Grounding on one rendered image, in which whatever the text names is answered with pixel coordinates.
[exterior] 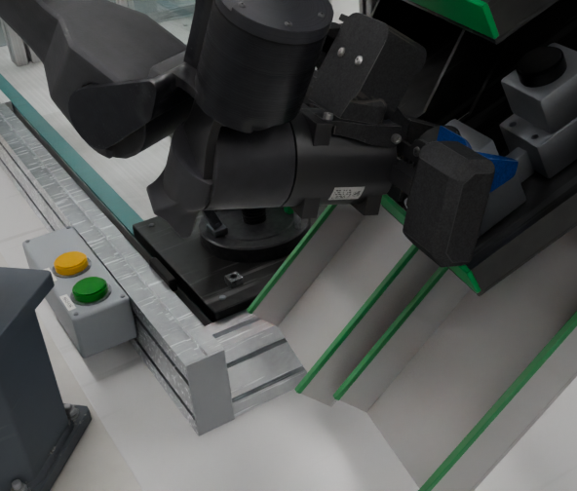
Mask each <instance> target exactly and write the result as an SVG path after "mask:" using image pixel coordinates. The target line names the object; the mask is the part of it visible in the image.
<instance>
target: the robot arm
mask: <svg viewBox="0 0 577 491"><path fill-rule="evenodd" d="M333 14H334V12H333V8H332V5H331V4H330V2H329V1H328V0H195V11H194V16H193V19H192V24H191V28H190V33H189V37H188V42H187V44H184V43H183V42H182V41H180V40H179V39H178V38H176V37H175V36H174V35H172V34H171V33H170V32H169V31H168V30H167V29H165V28H164V27H163V26H161V25H160V24H159V23H157V22H156V21H155V20H153V19H152V18H150V17H149V16H148V15H146V14H144V13H141V12H138V11H136V10H133V9H130V8H127V7H124V6H121V5H118V4H116V3H113V2H110V1H108V0H0V18H1V19H2V20H3V21H4V22H6V23H7V24H8V25H9V26H10V27H11V28H12V29H13V30H14V31H15V32H16V34H17V35H18V36H19V37H20V38H21V39H22V40H23V41H24V42H25V43H26V44H27V45H28V46H29V47H30V48H31V49H32V51H33V52H34V53H35V54H36V55H37V56H38V57H39V58H40V60H41V61H42V62H43V64H44V68H45V73H46V78H47V83H48V88H49V93H50V97H51V99H52V101H53V102H54V103H55V105H56V106H57V107H58V109H59V110H60V111H61V113H62V114H63V115H64V116H65V118H66V119H67V120H68V121H69V123H70V124H71V125H72V127H73V128H74V129H75V130H76V132H77V133H79V135H80V136H81V137H82V138H83V139H84V140H85V141H86V143H87V144H88V145H89V146H90V147H92V148H93V149H94V150H95V151H97V153H98V154H100V155H102V156H104V157H106V158H108V159H110V158H112V157H115V158H122V159H128V158H130V157H132V156H135V155H137V154H138V153H140V152H142V151H144V150H145V149H147V148H149V147H150V146H152V145H154V144H155V143H157V142H159V141H160V140H162V139H164V138H165V137H167V136H169V135H170V134H172V133H173V137H172V142H171V146H170V151H169V155H168V159H167V163H166V166H165V168H164V170H163V171H162V173H161V174H160V175H159V177H158V178H157V179H156V180H155V181H154V182H152V183H151V184H149V185H148V186H147V187H146V191H147V194H148V198H149V201H150V204H151V206H152V209H153V212H154V214H155V215H157V216H159V217H161V218H163V219H164V220H166V221H167V222H168V223H169V224H170V225H171V227H172V228H173V229H174V230H175V231H176V232H177V233H178V235H179V236H180V237H181V238H182V239H186V238H189V237H190V236H191V235H192V232H193V228H194V225H195V221H196V218H197V214H198V211H199V210H216V209H238V208H281V207H290V208H291V209H292V210H293V211H294V212H295V213H296V214H297V215H298V216H299V217H300V218H301V219H306V218H317V216H318V210H319V206H326V205H349V204H350V205H352V206H353V207H354V208H355V209H356V210H358V211H359V212H360V213H361V214H362V215H378V212H379V208H380V203H381V199H382V195H386V194H387V195H389V196H390V197H391V198H393V199H394V200H395V201H396V202H401V201H402V200H403V199H404V193H406V194H408V197H407V202H406V206H407V210H406V215H405V219H404V227H403V233H404V235H405V236H406V237H407V238H408V239H409V240H410V241H411V242H412V243H413V244H414V245H415V246H416V247H418V248H419V249H420V250H421V251H422V252H424V253H425V254H426V255H427V256H428V257H430V258H431V259H432V260H433V261H434V262H436V263H437V264H438V265H439V266H440V267H453V266H462V265H466V264H468V263H470V262H471V261H472V258H473V255H474V251H475V248H476V244H477V240H478V236H479V232H480V229H481V223H482V219H483V216H484V212H485V208H486V204H487V200H488V197H489V193H491V192H492V191H494V190H495V189H497V188H498V187H500V186H501V185H503V184H504V183H505V182H507V181H508V180H510V179H511V178H513V177H514V176H515V174H516V171H517V168H518V164H519V162H518V161H517V160H515V159H512V158H507V157H503V156H498V155H492V154H486V153H482V152H476V151H474V150H472V147H471V145H470V143H469V142H468V141H467V140H466V139H465V138H463V137H462V136H460V135H458V134H457V133H455V132H452V131H451V130H449V129H447V128H445V127H444V126H441V125H437V124H434V123H430V122H427V121H424V120H420V119H417V118H414V117H410V116H407V115H405V114H403V113H402V111H401V110H400V109H399V107H398V106H399V104H400V102H401V100H402V99H403V97H404V94H405V92H406V90H407V89H408V87H409V85H410V83H411V81H412V80H413V78H414V76H415V75H416V74H417V73H419V72H420V71H421V69H422V67H423V65H424V63H425V60H426V55H427V53H426V49H425V48H424V47H423V46H421V45H420V44H418V43H417V42H415V41H413V40H412V39H410V38H409V37H407V36H405V35H404V34H402V33H400V31H398V30H397V29H395V28H393V27H392V26H390V25H388V24H387V23H385V22H383V21H380V20H378V19H374V18H371V17H369V16H366V15H363V14H361V13H353V14H352V15H350V16H346V15H344V14H341V15H340V17H339V20H341V21H343V23H336V22H332V19H333ZM316 67H317V68H318V69H317V70H316V69H315V68H316ZM437 126H440V130H439V134H438V139H437V141H432V142H427V141H426V140H424V139H418V138H419V137H420V136H421V135H422V134H423V133H424V132H426V131H427V130H429V129H431V128H434V127H437Z"/></svg>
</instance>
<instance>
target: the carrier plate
mask: <svg viewBox="0 0 577 491"><path fill-rule="evenodd" d="M327 206H328V205H326V206H319V210H318V216H317V218H311V227H312V226H313V224H314V223H315V222H316V221H317V219H318V218H319V217H320V215H321V214H322V213H323V212H324V210H325V209H326V208H327ZM202 216H203V214H202V212H201V211H200V210H199V211H198V214H197V218H196V221H195V225H194V228H193V232H192V235H191V236H190V237H189V238H186V239H182V238H181V237H180V236H179V235H178V233H177V232H176V231H175V230H174V229H173V228H172V227H171V225H170V224H169V223H168V222H167V221H166V220H164V219H163V218H161V217H159V216H156V217H153V218H150V219H147V220H144V221H141V222H138V223H136V224H134V225H133V230H134V234H135V238H136V239H137V240H138V241H139V242H140V243H141V244H142V245H143V246H144V247H145V249H146V250H147V251H148V252H149V253H150V254H151V255H152V256H153V257H156V258H157V259H158V260H159V261H160V262H161V263H162V264H163V265H164V266H165V267H166V268H167V269H168V271H169V272H170V273H171V274H172V275H173V276H174V277H175V280H176V282H177V283H178V285H179V286H180V287H181V288H182V289H183V290H184V291H185V292H186V293H187V294H188V295H189V297H190V298H191V299H192V300H193V301H194V302H195V303H196V304H197V305H198V306H199V307H200V309H201V310H202V311H203V312H204V313H205V314H206V315H207V316H208V317H209V318H210V319H211V321H212V322H215V321H219V320H221V319H224V318H226V317H229V316H231V315H233V314H236V313H238V312H241V311H243V310H245V309H247V308H248V307H249V306H250V304H251V303H252V302H253V300H254V299H255V298H256V297H257V295H258V294H259V293H260V291H261V290H262V289H263V288H264V286H266V285H267V283H268V282H269V281H270V280H271V278H272V277H273V276H274V275H275V273H276V272H277V271H278V269H279V268H280V267H281V266H282V264H283V263H284V262H285V260H286V259H287V258H288V257H289V255H286V256H284V257H281V258H278V259H274V260H270V261H264V262H256V263H239V262H232V261H227V260H223V259H220V258H218V257H215V256H213V255H211V254H210V253H208V252H207V251H206V250H205V249H204V247H203V245H202V243H201V238H200V231H199V222H200V219H201V217H202ZM234 272H238V273H239V274H240V275H241V276H242V277H243V282H244V283H243V284H241V285H239V286H236V287H234V288H231V287H230V286H229V285H228V284H227V283H226V282H225V277H224V276H226V275H228V274H231V273H234Z"/></svg>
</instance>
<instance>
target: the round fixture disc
mask: <svg viewBox="0 0 577 491"><path fill-rule="evenodd" d="M215 213H216V214H217V216H218V218H219V219H220V221H221V222H222V223H223V224H224V225H225V226H226V227H227V229H228V234H225V235H223V236H220V237H217V238H215V237H214V236H213V235H212V234H211V233H210V232H209V231H208V230H207V224H209V222H208V220H207V219H206V218H205V217H204V215H203V216H202V217H201V219H200V222H199V231H200V238H201V243H202V245H203V247H204V249H205V250H206V251H207V252H208V253H210V254H211V255H213V256H215V257H218V258H220V259H223V260H227V261H232V262H239V263H256V262H264V261H270V260H274V259H278V258H281V257H284V256H286V255H289V254H291V252H292V251H293V250H294V249H295V247H296V246H297V245H298V244H299V242H300V241H301V240H302V238H303V237H304V236H305V235H306V233H307V232H308V231H309V229H310V228H311V218H306V219H301V230H295V226H294V213H292V214H287V213H286V212H285V211H284V207H281V208H266V220H265V221H264V222H262V223H259V224H254V225H250V224H247V223H245V222H244V221H243V216H242V209H241V208H238V209H222V210H220V209H216V210H215Z"/></svg>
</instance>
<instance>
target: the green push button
mask: <svg viewBox="0 0 577 491"><path fill-rule="evenodd" d="M72 292H73V296H74V298H75V300H77V301H79V302H83V303H89V302H94V301H97V300H99V299H101V298H102V297H104V296H105V295H106V293H107V292H108V287H107V282H106V280H104V279H102V278H99V277H88V278H84V279H83V280H80V281H79V282H77V283H76V284H75V285H74V286H73V288H72Z"/></svg>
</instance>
